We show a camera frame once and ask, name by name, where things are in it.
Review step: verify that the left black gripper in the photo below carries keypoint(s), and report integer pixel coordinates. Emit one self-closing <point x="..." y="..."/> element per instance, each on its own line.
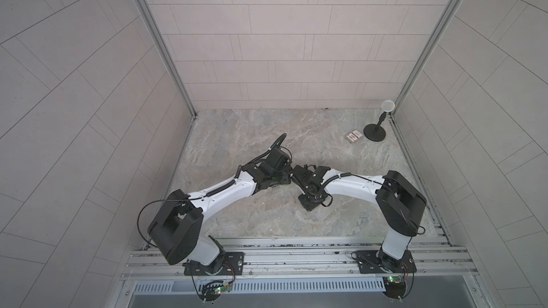
<point x="282" y="170"/>

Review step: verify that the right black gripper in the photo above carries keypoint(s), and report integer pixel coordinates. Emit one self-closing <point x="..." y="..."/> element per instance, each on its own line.
<point x="302" y="177"/>

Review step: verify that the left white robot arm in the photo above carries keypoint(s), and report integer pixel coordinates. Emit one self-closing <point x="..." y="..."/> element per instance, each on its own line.
<point x="176" y="228"/>

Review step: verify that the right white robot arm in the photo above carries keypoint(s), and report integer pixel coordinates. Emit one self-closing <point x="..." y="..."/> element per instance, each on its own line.
<point x="401" y="204"/>

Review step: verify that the black stand with round disc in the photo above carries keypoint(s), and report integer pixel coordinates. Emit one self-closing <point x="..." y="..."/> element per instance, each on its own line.
<point x="375" y="132"/>

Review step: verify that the right circuit board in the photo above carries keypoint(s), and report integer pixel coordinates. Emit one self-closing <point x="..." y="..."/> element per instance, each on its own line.
<point x="396" y="287"/>

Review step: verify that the circuit board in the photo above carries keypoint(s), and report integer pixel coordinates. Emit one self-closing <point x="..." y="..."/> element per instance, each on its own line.
<point x="211" y="291"/>
<point x="396" y="287"/>

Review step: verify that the left circuit board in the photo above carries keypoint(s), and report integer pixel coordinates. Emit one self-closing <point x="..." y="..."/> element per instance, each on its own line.
<point x="211" y="291"/>

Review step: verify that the aluminium rail frame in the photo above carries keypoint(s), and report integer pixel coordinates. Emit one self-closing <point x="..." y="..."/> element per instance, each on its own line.
<point x="308" y="257"/>

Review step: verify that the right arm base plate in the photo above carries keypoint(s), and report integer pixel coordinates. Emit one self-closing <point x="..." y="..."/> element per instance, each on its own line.
<point x="377" y="262"/>

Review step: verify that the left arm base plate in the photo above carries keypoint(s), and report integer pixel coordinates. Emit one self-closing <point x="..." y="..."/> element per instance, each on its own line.
<point x="226" y="263"/>

